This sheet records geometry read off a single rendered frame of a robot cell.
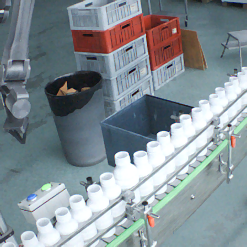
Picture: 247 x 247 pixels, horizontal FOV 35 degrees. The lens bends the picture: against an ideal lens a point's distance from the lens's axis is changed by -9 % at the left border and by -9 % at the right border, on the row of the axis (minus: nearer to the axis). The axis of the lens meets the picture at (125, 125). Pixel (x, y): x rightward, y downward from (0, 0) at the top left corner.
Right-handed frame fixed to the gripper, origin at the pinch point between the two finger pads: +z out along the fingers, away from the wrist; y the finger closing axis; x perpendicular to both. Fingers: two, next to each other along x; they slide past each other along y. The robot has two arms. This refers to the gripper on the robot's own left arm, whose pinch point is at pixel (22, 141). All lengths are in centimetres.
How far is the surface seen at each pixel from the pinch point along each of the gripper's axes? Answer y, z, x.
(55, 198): -16.0, 8.1, -11.3
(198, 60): 315, 150, -93
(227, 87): 33, 6, -68
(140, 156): -4.3, 3.6, -35.3
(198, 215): 75, 129, -65
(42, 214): -21.5, 9.3, -7.9
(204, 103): 23, 6, -57
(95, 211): -23.3, 5.7, -23.6
